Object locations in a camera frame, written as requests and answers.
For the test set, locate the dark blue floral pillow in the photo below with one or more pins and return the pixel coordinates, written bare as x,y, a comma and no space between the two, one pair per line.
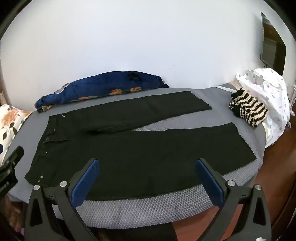
101,85

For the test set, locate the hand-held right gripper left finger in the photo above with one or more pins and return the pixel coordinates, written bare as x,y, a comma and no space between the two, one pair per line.
86,178

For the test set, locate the wall-mounted flat screen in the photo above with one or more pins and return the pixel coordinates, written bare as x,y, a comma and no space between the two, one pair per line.
272,48

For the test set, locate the white dotted shirt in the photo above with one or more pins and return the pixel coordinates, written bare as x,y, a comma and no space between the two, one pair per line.
270,92

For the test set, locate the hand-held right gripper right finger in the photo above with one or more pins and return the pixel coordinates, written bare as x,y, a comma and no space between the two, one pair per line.
208,180

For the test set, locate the grey mesh bed mattress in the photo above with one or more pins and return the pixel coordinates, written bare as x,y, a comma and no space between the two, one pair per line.
161,209

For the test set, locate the black and cream striped knit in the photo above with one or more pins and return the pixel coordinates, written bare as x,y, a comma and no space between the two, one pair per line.
251,109

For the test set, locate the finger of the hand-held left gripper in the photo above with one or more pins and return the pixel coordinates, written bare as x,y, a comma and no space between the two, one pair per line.
14,157

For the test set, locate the white floral pillow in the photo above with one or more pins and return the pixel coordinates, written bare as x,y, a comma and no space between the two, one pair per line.
11,125

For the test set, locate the black pants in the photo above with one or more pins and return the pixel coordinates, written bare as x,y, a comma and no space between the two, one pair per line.
138,157

